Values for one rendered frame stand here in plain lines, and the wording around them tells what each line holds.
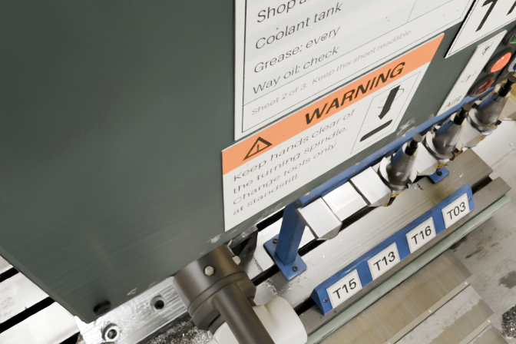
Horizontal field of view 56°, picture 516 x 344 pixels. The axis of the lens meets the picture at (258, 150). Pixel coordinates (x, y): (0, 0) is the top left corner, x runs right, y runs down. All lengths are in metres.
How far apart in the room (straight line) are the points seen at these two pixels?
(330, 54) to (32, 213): 0.15
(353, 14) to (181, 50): 0.09
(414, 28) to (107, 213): 0.18
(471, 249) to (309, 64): 1.26
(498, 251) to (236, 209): 1.20
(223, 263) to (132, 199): 0.40
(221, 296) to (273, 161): 0.32
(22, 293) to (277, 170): 0.93
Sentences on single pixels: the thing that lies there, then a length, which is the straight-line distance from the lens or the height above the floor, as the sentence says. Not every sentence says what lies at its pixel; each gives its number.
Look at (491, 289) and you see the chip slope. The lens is 1.46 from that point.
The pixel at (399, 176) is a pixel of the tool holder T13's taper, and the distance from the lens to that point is 0.86.
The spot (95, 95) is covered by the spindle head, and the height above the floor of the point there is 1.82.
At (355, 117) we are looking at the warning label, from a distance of 0.32.
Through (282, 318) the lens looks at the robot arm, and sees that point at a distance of 0.62.
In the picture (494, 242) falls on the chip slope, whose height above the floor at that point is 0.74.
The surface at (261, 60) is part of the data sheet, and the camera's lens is 0.21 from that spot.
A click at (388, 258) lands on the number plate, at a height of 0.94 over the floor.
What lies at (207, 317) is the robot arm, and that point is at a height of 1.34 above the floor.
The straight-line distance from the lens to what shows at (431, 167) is 0.91.
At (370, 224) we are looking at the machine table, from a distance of 1.18.
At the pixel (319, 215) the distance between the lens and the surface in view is 0.82.
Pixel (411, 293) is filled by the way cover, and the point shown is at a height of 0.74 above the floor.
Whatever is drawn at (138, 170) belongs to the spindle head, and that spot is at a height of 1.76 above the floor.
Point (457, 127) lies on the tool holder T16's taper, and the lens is 0.88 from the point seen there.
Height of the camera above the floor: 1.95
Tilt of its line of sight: 59 degrees down
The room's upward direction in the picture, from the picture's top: 5 degrees clockwise
